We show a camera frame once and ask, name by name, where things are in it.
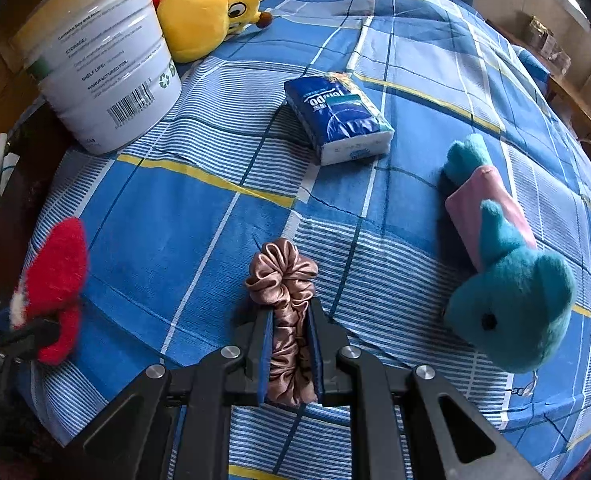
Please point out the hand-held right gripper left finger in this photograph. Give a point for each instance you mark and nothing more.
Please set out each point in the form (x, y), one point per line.
(255, 355)

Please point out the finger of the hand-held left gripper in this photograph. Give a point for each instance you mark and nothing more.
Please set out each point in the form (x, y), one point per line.
(30, 335)

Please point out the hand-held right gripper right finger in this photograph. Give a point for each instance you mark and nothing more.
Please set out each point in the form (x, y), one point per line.
(318, 360)

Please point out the red fuzzy plush item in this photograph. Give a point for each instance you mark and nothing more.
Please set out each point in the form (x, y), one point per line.
(60, 260)

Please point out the pink satin scrunchie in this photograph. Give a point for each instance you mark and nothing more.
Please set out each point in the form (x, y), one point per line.
(280, 275)

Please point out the white tin can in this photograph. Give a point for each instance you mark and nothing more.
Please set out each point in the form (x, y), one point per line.
(110, 60)

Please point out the blue plaid blanket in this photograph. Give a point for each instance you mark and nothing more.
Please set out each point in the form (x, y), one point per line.
(225, 220)

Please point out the blue plush toy pink shirt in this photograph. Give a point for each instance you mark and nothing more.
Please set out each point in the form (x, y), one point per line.
(515, 300)

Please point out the blue tissue pack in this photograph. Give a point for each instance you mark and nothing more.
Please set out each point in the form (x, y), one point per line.
(335, 115)

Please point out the yellow giraffe plush toy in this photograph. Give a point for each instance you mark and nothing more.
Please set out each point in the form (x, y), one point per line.
(200, 15)

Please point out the blue plaid pillow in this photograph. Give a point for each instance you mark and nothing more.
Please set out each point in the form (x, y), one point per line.
(530, 67)

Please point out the wooden desk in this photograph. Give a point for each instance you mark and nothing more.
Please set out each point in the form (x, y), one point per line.
(580, 110)

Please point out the clear desk organizer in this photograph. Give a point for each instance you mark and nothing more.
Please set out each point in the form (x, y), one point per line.
(548, 42)

